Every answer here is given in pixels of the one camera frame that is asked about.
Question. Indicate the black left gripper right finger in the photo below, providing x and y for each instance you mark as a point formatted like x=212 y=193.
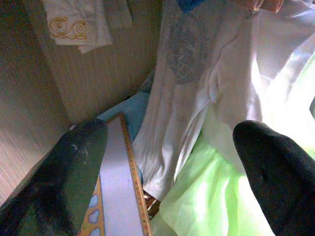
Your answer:
x=278 y=177

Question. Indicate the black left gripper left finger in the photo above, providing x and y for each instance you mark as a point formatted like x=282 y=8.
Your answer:
x=54 y=184

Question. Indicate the yellow-framed drawing board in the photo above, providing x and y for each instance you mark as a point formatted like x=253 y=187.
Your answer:
x=118 y=184

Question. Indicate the light green garment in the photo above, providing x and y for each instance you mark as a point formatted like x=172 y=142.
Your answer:
x=209 y=196

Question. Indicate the white t-shirt with blue print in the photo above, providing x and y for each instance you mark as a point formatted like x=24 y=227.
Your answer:
x=197 y=110

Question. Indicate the light blue cloth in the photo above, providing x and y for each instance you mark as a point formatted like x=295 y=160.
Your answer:
x=133 y=108

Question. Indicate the wooden wardrobe panel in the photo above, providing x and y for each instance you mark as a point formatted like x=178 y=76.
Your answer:
x=98 y=73

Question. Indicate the white cloth with gold embroidery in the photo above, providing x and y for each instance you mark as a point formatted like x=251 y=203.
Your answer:
x=73 y=24

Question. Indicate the bright blue fabric piece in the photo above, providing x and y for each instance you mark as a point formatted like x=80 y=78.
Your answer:
x=187 y=5

